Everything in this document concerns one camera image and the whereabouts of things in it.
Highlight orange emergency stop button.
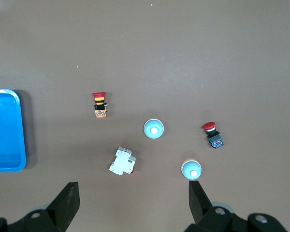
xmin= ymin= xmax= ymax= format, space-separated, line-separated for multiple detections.
xmin=92 ymin=91 xmax=109 ymax=118

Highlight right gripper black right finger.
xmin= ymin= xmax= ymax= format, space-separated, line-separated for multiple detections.
xmin=183 ymin=180 xmax=288 ymax=232

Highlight light blue service bell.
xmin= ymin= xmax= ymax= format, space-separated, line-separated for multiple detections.
xmin=143 ymin=118 xmax=165 ymax=140
xmin=180 ymin=159 xmax=203 ymax=181

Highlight red mushroom push button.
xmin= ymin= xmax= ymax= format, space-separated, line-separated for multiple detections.
xmin=202 ymin=121 xmax=225 ymax=150

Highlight brown table mat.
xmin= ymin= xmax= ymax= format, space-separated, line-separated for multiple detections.
xmin=0 ymin=0 xmax=290 ymax=232

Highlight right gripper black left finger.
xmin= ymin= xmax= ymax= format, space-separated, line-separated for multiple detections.
xmin=0 ymin=182 xmax=81 ymax=232

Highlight blue plastic tray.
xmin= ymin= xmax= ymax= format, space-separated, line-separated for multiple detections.
xmin=0 ymin=88 xmax=27 ymax=173

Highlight white circuit breaker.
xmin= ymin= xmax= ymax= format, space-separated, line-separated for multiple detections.
xmin=108 ymin=145 xmax=137 ymax=176

